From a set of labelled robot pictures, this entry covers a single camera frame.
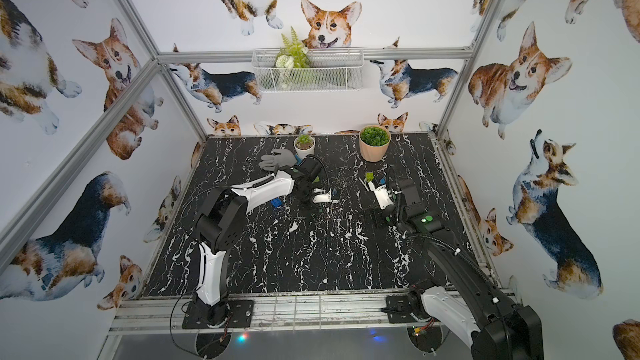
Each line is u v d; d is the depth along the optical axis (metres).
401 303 0.75
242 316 0.73
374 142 1.04
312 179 0.80
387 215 0.69
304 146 1.07
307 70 0.87
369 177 1.04
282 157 1.11
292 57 0.82
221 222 0.52
